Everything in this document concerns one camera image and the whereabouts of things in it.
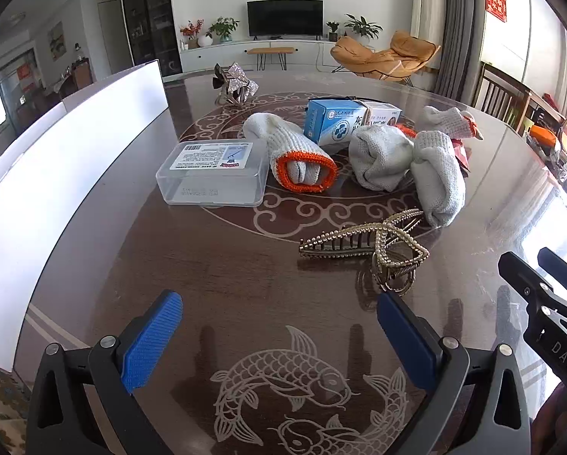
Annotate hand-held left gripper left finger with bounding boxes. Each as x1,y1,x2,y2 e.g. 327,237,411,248
25,289,184,455

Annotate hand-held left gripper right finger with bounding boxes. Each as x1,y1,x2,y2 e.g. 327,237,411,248
377,290,533,455

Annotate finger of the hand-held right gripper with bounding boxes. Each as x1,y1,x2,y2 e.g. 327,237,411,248
538,246,567,301
498,251,567,328

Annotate gold pearl hair claw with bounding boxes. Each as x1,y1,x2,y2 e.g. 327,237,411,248
298,208,430,295

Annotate white knit glove orange cuff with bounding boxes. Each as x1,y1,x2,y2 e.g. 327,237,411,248
349,124,416,193
242,113,339,195
418,106,484,141
410,130,467,229

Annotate clear plastic box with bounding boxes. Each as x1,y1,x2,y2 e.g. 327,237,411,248
155,141,268,208

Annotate white storage container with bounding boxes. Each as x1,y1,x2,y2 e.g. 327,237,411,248
0,59,170,374

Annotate white medicine box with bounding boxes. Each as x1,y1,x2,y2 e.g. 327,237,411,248
361,102,404,130

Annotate blue medicine box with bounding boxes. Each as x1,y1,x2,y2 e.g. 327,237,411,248
304,98,375,146

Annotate person's right hand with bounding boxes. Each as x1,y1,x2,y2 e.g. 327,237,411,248
532,381,567,455

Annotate orange box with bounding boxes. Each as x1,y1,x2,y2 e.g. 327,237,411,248
529,125,560,149

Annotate wooden chair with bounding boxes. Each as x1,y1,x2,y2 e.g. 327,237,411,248
472,62,531,125

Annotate grey curtain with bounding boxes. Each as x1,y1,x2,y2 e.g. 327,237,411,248
434,0,484,104

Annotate orange lounge chair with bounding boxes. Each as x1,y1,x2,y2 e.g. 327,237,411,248
331,31,442,87

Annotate silver bow hair clip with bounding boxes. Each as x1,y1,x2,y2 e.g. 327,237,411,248
212,62,260,106

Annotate cream patterned curtain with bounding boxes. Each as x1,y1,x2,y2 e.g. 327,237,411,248
412,0,448,96

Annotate white television cabinet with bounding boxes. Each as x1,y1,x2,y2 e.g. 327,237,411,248
179,38,355,75

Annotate broad-leaf potted plant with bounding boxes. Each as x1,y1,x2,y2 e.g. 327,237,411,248
343,14,383,41

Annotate red flower plant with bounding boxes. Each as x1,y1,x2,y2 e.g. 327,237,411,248
179,19,205,50

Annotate wooden bench black legs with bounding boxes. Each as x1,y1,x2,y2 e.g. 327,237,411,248
247,47,296,70

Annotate bushy green potted plant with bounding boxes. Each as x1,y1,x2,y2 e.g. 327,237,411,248
207,17,240,44

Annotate dark glass display cabinet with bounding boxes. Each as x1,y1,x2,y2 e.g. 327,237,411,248
119,0,182,77

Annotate black television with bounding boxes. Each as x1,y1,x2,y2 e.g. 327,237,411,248
247,0,324,39

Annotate red wall hanging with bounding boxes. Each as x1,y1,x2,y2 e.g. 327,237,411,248
484,0,510,24

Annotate wall picture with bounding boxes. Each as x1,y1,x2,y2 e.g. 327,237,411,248
47,21,66,61

